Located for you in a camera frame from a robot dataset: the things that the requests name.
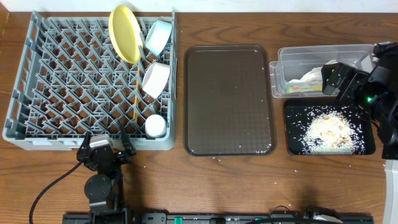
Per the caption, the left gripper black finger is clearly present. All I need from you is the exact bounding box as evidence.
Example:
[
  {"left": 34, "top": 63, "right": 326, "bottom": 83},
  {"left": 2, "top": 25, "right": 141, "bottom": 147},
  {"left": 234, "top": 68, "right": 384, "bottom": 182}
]
[
  {"left": 76, "top": 132, "right": 91, "bottom": 162},
  {"left": 119, "top": 124, "right": 136, "bottom": 157}
]

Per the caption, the white tissue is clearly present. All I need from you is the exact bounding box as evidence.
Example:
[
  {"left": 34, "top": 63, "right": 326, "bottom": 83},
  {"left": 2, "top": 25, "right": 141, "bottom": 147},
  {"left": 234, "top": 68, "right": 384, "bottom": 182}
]
[{"left": 288, "top": 66, "right": 323, "bottom": 84}]

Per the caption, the green yellow snack wrapper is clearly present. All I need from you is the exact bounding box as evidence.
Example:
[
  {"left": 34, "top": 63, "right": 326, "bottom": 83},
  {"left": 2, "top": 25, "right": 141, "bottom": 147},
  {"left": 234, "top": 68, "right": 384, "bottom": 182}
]
[{"left": 285, "top": 85, "right": 322, "bottom": 94}]

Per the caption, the white paper cup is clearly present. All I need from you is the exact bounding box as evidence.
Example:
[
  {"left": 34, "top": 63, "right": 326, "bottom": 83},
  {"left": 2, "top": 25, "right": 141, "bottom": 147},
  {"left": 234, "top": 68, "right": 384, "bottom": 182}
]
[{"left": 144, "top": 114, "right": 167, "bottom": 138}]

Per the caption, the pink bowl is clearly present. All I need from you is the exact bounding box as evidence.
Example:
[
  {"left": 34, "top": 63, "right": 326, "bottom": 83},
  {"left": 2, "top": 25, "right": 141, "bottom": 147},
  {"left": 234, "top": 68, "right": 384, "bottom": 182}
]
[{"left": 142, "top": 62, "right": 170, "bottom": 99}]

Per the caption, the yellow round plate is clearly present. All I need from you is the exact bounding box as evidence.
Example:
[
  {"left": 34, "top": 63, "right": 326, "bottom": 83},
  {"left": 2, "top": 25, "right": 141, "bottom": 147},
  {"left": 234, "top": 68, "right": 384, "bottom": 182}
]
[{"left": 108, "top": 5, "right": 143, "bottom": 63}]

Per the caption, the light blue bowl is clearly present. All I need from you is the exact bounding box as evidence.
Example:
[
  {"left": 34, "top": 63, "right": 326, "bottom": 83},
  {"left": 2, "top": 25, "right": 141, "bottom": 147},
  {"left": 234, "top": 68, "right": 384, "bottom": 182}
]
[{"left": 145, "top": 20, "right": 172, "bottom": 56}]

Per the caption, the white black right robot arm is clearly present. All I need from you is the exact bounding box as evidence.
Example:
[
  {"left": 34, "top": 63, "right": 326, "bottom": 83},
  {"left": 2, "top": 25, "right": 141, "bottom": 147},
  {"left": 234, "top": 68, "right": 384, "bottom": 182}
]
[{"left": 321, "top": 42, "right": 397, "bottom": 223}]

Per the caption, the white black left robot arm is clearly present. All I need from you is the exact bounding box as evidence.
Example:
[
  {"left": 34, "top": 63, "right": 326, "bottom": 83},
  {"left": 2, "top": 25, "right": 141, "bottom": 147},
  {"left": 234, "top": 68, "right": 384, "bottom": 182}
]
[{"left": 76, "top": 124, "right": 136, "bottom": 223}]

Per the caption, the spilled rice food waste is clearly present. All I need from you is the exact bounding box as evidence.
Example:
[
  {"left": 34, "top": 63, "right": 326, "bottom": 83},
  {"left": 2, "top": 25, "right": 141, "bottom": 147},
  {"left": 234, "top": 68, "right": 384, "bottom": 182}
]
[{"left": 287, "top": 105, "right": 366, "bottom": 155}]

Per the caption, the clear plastic container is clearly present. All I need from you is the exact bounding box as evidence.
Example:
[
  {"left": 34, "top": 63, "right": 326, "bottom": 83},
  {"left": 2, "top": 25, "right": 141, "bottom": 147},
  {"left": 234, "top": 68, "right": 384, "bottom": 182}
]
[{"left": 269, "top": 44, "right": 375, "bottom": 98}]

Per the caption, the black rectangular bin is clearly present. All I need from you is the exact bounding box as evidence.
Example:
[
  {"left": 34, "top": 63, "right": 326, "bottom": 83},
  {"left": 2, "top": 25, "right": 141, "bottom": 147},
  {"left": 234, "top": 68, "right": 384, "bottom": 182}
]
[{"left": 283, "top": 98, "right": 376, "bottom": 156}]

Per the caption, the grey plastic dish rack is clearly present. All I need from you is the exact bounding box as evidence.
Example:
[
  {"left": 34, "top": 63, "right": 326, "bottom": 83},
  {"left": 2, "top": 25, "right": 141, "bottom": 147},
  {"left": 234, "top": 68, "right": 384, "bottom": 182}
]
[{"left": 2, "top": 12, "right": 178, "bottom": 151}]

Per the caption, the dark brown serving tray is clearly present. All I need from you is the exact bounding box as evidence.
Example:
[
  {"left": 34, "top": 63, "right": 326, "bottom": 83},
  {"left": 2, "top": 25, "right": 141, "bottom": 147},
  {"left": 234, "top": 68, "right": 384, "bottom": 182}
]
[{"left": 183, "top": 45, "right": 277, "bottom": 157}]

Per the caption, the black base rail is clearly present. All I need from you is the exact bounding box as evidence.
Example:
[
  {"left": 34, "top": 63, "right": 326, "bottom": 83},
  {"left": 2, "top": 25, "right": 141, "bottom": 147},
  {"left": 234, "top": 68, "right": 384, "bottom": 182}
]
[{"left": 62, "top": 205, "right": 374, "bottom": 224}]

